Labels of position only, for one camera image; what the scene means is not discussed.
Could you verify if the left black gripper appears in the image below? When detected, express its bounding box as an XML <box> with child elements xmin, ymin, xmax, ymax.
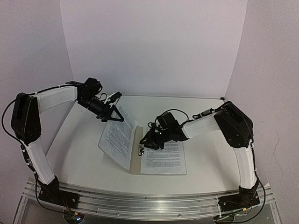
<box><xmin>77</xmin><ymin>95</ymin><xmax>124</xmax><ymax>123</ymax></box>

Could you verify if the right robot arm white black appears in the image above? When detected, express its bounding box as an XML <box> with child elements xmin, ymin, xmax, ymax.
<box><xmin>139</xmin><ymin>101</ymin><xmax>262</xmax><ymax>212</ymax></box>

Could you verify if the printed paper sheet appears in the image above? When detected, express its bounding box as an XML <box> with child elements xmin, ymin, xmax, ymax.
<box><xmin>98</xmin><ymin>105</ymin><xmax>137</xmax><ymax>171</ymax></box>
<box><xmin>140</xmin><ymin>141</ymin><xmax>187</xmax><ymax>175</ymax></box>

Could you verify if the metal folder clip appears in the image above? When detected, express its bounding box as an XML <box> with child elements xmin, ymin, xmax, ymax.
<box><xmin>138</xmin><ymin>144</ymin><xmax>145</xmax><ymax>156</ymax></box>

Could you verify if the beige file folder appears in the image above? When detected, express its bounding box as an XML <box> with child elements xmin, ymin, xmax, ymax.
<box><xmin>97</xmin><ymin>105</ymin><xmax>188</xmax><ymax>176</ymax></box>

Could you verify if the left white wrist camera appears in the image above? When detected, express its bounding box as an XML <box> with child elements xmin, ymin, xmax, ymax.
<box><xmin>104</xmin><ymin>91</ymin><xmax>122</xmax><ymax>105</ymax></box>

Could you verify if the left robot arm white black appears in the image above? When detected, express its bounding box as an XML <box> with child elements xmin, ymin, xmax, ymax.
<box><xmin>8</xmin><ymin>77</ymin><xmax>124</xmax><ymax>210</ymax></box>

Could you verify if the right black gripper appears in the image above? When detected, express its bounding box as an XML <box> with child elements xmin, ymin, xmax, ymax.
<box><xmin>140</xmin><ymin>127</ymin><xmax>172</xmax><ymax>149</ymax></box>

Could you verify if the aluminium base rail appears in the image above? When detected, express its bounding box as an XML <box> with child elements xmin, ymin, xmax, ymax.
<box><xmin>13</xmin><ymin>178</ymin><xmax>279</xmax><ymax>224</ymax></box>

